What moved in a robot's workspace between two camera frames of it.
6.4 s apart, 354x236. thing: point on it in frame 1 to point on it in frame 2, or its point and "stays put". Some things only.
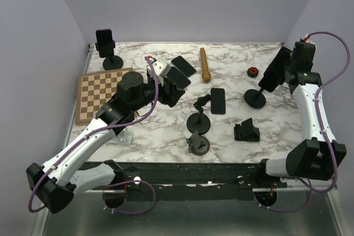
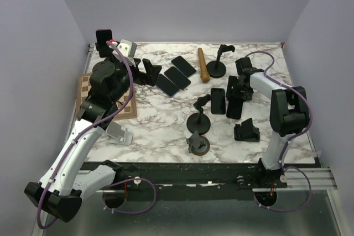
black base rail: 193,181 stays put
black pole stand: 255,98 to 217,68
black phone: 180,80 stays put
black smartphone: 183,66 stays put
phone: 275,74 to 234,108
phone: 218,101 stays put
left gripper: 172,98 to 152,72
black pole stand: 199,123 stays put
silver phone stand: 124,137 stays put
